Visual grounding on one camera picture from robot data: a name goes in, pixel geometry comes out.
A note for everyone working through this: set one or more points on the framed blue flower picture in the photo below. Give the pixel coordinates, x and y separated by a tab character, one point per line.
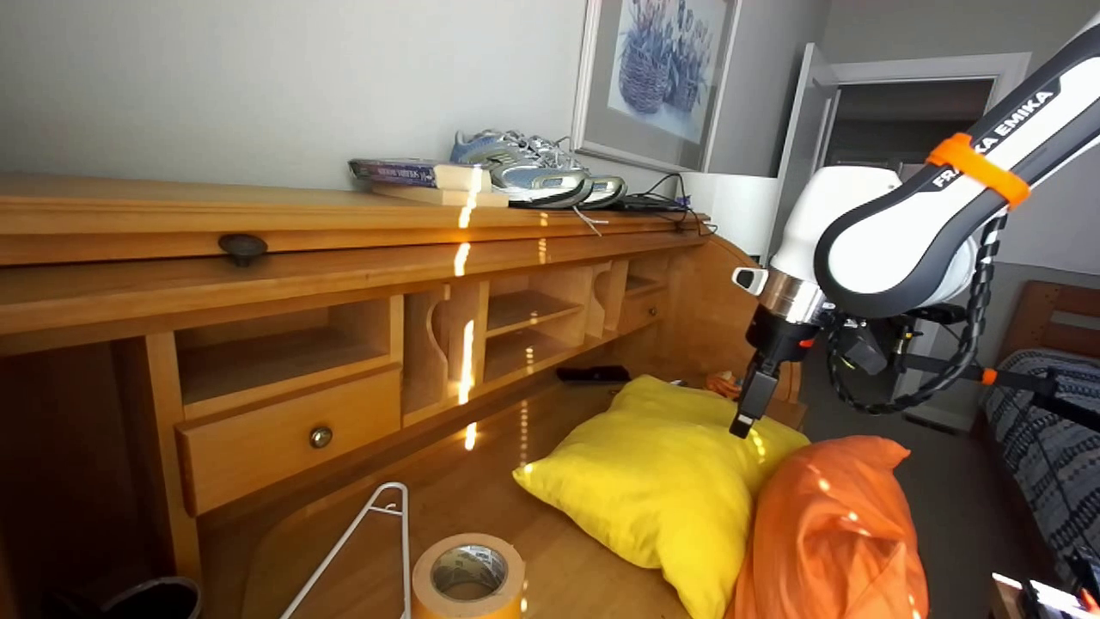
649	81

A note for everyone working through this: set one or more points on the cream box on desk top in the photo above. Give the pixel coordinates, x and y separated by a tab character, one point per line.
466	183

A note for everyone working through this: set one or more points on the striped bed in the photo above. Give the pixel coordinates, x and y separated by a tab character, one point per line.
1048	463

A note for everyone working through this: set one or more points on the black round bin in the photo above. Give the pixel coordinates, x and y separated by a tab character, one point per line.
156	601

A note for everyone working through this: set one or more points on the small orange toy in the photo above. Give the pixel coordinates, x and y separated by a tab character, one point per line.
724	384

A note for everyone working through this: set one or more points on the white door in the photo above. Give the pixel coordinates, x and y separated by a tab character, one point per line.
808	129

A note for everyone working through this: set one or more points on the yellow pillow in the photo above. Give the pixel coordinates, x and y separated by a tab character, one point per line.
663	482

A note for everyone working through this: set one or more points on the roll of tan tape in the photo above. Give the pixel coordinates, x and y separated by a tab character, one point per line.
467	575

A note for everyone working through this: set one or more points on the blue grey sneaker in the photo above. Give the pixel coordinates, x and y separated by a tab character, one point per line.
510	149
543	186

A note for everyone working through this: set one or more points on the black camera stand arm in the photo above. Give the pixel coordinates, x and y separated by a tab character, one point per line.
1041	390

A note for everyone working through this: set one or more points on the wooden roll-top desk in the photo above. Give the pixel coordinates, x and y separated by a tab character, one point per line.
283	392

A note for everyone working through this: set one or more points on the dark book on desk top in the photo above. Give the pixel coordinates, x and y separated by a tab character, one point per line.
394	172

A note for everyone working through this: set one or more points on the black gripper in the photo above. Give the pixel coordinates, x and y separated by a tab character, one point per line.
776	343

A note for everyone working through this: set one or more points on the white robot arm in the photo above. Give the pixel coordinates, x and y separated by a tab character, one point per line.
869	246

